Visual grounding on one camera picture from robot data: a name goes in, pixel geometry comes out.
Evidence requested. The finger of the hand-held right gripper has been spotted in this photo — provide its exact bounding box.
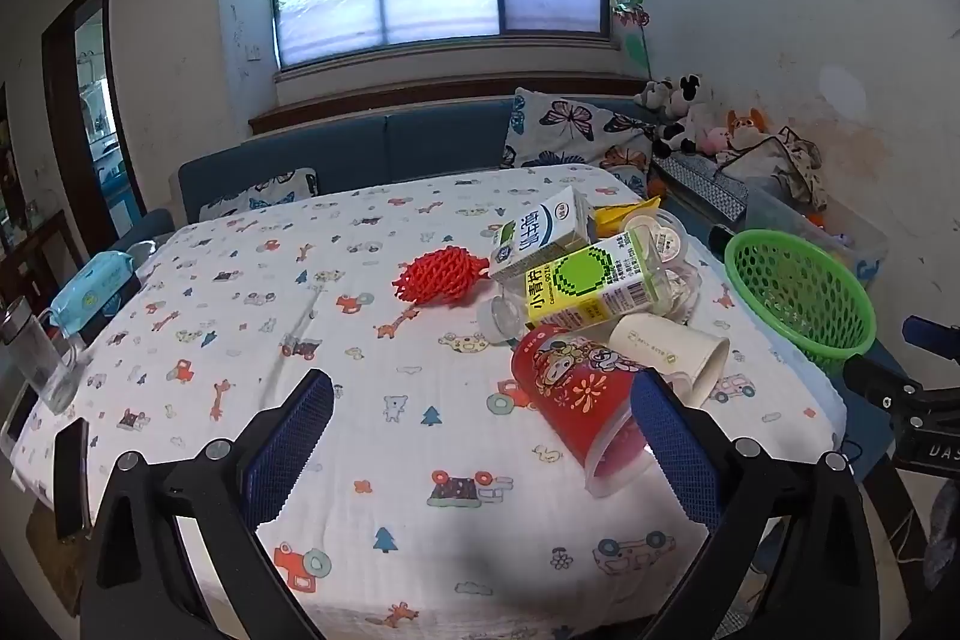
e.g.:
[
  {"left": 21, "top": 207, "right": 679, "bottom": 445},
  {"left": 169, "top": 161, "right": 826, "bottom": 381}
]
[
  {"left": 902, "top": 314, "right": 960, "bottom": 350},
  {"left": 841, "top": 355, "right": 925, "bottom": 414}
]

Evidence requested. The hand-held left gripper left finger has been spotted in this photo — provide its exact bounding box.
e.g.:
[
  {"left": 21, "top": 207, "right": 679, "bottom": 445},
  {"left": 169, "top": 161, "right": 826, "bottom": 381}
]
[{"left": 79, "top": 368, "right": 336, "bottom": 640}]

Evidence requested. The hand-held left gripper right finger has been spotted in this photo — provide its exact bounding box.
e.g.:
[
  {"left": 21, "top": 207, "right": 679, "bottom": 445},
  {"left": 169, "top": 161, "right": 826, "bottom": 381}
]
[{"left": 630, "top": 368, "right": 882, "bottom": 640}]

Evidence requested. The white paper cup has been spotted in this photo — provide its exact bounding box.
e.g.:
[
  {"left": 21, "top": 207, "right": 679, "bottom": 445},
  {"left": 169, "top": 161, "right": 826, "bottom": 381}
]
[{"left": 607, "top": 314, "right": 731, "bottom": 408}]

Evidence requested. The green plastic basket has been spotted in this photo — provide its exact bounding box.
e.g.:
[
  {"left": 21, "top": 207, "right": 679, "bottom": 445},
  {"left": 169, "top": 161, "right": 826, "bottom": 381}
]
[{"left": 724, "top": 227, "right": 878, "bottom": 360}]

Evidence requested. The red printed cup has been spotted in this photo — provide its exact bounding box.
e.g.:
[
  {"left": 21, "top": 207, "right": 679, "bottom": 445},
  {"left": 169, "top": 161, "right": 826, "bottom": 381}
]
[{"left": 511, "top": 323, "right": 676, "bottom": 498}]

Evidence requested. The yellow green drink carton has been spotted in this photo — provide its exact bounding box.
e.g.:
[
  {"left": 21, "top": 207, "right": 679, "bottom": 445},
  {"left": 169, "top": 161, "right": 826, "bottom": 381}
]
[{"left": 523, "top": 227, "right": 674, "bottom": 333}]

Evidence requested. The yellow snack wrapper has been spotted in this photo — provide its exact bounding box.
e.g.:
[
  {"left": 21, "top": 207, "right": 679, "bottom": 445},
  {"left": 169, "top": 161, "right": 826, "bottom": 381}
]
[{"left": 592, "top": 197, "right": 661, "bottom": 236}]

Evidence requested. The white green milk carton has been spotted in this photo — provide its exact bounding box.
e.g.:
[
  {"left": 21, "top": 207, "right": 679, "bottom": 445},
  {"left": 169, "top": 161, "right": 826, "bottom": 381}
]
[{"left": 489, "top": 186, "right": 593, "bottom": 281}]

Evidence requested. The clear plastic storage box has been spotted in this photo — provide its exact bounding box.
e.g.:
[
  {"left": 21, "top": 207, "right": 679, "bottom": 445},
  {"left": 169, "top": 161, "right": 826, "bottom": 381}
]
[{"left": 742, "top": 179, "right": 890, "bottom": 289}]

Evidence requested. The clear plastic container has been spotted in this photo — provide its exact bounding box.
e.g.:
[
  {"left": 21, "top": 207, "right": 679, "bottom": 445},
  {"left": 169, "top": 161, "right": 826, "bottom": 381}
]
[{"left": 652, "top": 257, "right": 706, "bottom": 320}]

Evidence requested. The white cartoon printed blanket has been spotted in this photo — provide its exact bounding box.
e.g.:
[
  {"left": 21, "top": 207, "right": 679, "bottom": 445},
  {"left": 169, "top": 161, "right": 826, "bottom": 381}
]
[{"left": 11, "top": 164, "right": 848, "bottom": 640}]

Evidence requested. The beige crumpled cloth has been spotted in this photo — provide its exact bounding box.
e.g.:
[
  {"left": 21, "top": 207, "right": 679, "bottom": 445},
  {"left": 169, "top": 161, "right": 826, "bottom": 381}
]
[{"left": 718, "top": 126, "right": 830, "bottom": 211}]

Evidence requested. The clear jelly cup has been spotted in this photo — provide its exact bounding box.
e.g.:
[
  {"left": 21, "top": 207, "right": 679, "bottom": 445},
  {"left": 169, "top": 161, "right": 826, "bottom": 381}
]
[{"left": 625, "top": 211, "right": 689, "bottom": 270}]

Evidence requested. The black phone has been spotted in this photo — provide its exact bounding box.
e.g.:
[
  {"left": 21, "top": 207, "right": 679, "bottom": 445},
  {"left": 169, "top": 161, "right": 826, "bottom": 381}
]
[{"left": 52, "top": 419, "right": 92, "bottom": 543}]

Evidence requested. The red foam fruit net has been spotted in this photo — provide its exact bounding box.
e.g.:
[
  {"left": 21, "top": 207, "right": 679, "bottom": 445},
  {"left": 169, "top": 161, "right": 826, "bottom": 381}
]
[{"left": 391, "top": 245, "right": 492, "bottom": 309}]

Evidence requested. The blue wet wipes pack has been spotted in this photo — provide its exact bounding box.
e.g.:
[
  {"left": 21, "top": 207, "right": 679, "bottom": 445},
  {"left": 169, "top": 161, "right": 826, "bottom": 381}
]
[{"left": 49, "top": 250, "right": 140, "bottom": 333}]

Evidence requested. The small butterfly pillow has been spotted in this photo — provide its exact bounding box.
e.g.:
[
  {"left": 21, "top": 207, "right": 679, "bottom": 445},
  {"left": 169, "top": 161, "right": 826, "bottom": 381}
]
[{"left": 199, "top": 167, "right": 320, "bottom": 221}]

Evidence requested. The grey patterned cushion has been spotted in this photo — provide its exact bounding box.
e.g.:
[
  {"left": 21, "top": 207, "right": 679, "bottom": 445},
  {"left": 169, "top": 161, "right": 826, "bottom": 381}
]
[{"left": 660, "top": 152, "right": 751, "bottom": 223}]

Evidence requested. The clear glass water bottle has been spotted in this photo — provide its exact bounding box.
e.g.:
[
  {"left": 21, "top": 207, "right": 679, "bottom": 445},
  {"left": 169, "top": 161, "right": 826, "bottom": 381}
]
[{"left": 0, "top": 296, "right": 82, "bottom": 416}]

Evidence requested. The orange fox plush toy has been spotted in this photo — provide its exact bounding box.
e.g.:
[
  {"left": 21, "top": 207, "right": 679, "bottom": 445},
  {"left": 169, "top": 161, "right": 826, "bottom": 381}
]
[{"left": 724, "top": 107, "right": 771, "bottom": 151}]

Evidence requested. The large cow plush toy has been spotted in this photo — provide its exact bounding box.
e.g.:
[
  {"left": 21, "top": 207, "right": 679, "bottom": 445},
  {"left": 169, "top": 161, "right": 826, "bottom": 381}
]
[{"left": 651, "top": 119, "right": 700, "bottom": 159}]

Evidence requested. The small cow plush toy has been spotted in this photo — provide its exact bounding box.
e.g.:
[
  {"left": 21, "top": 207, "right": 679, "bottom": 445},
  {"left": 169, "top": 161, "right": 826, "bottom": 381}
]
[{"left": 671, "top": 74, "right": 707, "bottom": 120}]

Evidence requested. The large butterfly pillow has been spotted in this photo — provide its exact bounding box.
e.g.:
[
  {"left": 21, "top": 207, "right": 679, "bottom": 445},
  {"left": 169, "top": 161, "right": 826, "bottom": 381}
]
[{"left": 501, "top": 87, "right": 661, "bottom": 195}]

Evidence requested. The wooden window sill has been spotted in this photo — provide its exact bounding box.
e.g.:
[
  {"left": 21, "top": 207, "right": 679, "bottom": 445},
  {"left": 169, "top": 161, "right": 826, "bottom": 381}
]
[{"left": 247, "top": 76, "right": 655, "bottom": 135}]

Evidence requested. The colourful pinwheel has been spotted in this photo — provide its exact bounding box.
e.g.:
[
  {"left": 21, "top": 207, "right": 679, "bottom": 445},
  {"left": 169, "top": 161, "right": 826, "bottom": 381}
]
[{"left": 609, "top": 0, "right": 653, "bottom": 80}]

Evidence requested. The wooden door frame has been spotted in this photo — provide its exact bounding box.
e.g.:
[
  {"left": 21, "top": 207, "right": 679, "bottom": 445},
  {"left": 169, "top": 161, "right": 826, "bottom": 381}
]
[{"left": 41, "top": 0, "right": 151, "bottom": 251}]

